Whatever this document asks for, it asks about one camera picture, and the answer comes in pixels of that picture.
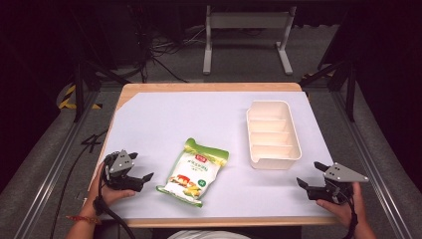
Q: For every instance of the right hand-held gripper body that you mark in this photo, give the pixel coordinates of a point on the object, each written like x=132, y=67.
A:
x=335, y=189

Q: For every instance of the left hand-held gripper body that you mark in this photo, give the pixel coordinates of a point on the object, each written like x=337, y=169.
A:
x=124, y=181

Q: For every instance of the green and white snack bag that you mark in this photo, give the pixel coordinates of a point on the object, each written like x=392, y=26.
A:
x=193, y=172

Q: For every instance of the white divided plastic bin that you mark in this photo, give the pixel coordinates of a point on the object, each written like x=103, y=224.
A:
x=272, y=136

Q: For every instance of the person's right hand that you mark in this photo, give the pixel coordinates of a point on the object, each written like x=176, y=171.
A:
x=341, y=210

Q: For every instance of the person's left hand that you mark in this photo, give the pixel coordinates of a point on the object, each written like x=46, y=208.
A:
x=99, y=194

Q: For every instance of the white table mat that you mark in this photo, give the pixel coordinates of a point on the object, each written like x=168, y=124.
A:
x=199, y=116

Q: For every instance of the person's light clothing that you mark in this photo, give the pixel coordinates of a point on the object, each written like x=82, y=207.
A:
x=209, y=235

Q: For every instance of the black tripod stand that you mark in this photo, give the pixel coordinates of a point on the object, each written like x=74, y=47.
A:
x=350, y=86
x=79, y=86

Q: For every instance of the yellow and black hazard tape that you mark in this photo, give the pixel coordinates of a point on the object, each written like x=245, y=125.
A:
x=64, y=99

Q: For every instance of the aluminium floor rail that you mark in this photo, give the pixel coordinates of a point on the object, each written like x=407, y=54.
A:
x=371, y=159
x=49, y=172

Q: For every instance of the grey metal stand frame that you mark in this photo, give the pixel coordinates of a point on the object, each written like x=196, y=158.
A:
x=249, y=20

